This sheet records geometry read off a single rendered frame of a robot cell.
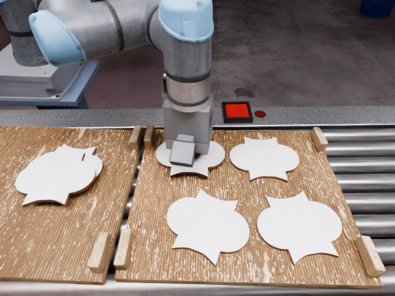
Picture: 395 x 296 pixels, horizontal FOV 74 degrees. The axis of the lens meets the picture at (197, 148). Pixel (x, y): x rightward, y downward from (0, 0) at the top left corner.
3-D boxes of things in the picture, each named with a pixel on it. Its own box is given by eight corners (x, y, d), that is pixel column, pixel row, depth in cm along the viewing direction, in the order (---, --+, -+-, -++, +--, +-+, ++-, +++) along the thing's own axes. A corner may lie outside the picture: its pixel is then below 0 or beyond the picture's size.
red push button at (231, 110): (224, 107, 74) (224, 103, 73) (245, 107, 75) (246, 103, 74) (226, 121, 70) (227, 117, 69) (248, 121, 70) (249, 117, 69)
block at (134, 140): (136, 133, 64) (134, 124, 62) (143, 133, 64) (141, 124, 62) (130, 150, 60) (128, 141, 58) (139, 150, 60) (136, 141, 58)
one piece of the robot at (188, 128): (145, 107, 40) (157, 175, 51) (204, 113, 38) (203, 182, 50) (167, 67, 48) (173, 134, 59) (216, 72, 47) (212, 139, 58)
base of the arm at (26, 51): (34, 44, 94) (21, 14, 87) (73, 48, 92) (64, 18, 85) (4, 63, 83) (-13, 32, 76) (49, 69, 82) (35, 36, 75)
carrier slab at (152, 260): (149, 133, 66) (149, 128, 65) (314, 135, 65) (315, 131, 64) (116, 282, 42) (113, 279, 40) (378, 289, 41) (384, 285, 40)
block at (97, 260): (103, 237, 45) (98, 229, 43) (113, 238, 45) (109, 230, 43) (91, 274, 41) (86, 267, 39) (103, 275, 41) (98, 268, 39)
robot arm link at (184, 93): (207, 85, 40) (155, 80, 41) (206, 109, 43) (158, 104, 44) (214, 61, 45) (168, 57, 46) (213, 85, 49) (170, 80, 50)
